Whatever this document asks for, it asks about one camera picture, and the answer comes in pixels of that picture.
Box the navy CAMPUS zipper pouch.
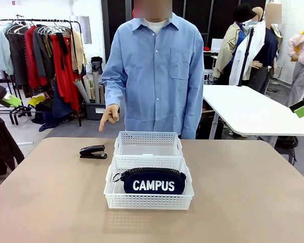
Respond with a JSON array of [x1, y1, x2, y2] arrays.
[[112, 167, 187, 195]]

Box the person's right forearm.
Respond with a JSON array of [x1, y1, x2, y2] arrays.
[[101, 72, 126, 108]]

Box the person's right hand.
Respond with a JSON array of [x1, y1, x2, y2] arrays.
[[98, 103, 121, 133]]

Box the yellow cloth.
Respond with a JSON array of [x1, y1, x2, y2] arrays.
[[27, 95, 46, 108]]

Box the black bag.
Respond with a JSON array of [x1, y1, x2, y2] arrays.
[[274, 135, 299, 166]]

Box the dark grey coat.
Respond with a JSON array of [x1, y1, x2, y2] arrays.
[[7, 24, 30, 88]]

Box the light blue jacket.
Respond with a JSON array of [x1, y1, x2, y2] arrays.
[[0, 22, 15, 76]]

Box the black fabric cover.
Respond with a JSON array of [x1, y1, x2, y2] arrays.
[[0, 105, 25, 176]]

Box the red jacket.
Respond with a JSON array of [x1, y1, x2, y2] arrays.
[[24, 25, 49, 89]]

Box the person in pink sweater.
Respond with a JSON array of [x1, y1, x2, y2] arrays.
[[285, 20, 304, 108]]

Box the white table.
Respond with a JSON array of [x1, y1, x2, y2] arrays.
[[202, 84, 304, 140]]

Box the grey blazer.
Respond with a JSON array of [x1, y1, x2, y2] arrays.
[[32, 25, 56, 78]]

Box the red dress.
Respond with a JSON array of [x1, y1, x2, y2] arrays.
[[49, 32, 81, 112]]

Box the figure in navy top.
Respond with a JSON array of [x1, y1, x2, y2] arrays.
[[248, 2, 284, 95]]

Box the black clothes rack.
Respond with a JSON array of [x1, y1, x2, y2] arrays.
[[0, 18, 83, 127]]

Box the mannequin with white shirt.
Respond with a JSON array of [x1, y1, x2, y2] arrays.
[[229, 7, 267, 88]]

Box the cardboard paper rolls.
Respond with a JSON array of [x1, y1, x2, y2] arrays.
[[73, 70, 106, 104]]

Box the black tripod pole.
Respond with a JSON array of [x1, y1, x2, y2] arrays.
[[237, 26, 256, 88]]

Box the beige garment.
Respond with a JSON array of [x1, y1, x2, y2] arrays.
[[70, 29, 87, 74]]

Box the grey storage bin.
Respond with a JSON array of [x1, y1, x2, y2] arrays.
[[84, 102, 106, 121]]

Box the black backpack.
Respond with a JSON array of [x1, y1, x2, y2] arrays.
[[90, 56, 103, 75]]

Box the black stapler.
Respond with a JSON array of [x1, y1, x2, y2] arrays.
[[79, 144, 108, 160]]

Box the mannequin with beige coat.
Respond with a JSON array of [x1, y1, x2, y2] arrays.
[[212, 21, 246, 86]]

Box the black hat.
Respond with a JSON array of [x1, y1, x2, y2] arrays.
[[233, 3, 257, 23]]

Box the white perforated plastic basket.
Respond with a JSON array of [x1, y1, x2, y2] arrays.
[[113, 131, 184, 158], [103, 155, 196, 211]]

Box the person in blue shirt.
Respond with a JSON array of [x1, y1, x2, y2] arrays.
[[101, 0, 205, 140]]

